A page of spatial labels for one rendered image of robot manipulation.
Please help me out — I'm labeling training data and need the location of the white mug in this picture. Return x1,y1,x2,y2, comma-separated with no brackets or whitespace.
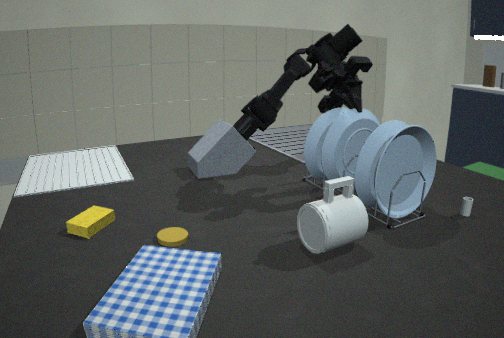
297,176,369,254

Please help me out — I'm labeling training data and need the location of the yellow sponge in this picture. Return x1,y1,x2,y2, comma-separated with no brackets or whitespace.
66,206,115,239

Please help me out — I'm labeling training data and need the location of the white ribbed draining mat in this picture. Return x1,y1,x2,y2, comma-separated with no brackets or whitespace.
14,145,134,197

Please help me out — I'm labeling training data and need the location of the grey wire dish rack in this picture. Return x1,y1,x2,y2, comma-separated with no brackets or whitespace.
303,156,426,229

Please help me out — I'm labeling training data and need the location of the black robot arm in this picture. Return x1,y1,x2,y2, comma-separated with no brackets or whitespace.
233,24,362,144

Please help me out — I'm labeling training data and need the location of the light blue plate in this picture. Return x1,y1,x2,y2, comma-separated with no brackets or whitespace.
354,120,408,207
304,108,350,181
374,125,437,219
321,109,380,180

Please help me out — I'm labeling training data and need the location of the grey cylinder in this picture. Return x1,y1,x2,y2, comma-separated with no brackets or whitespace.
460,197,473,216

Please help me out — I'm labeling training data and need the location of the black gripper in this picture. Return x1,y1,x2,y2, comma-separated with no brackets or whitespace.
317,56,373,113

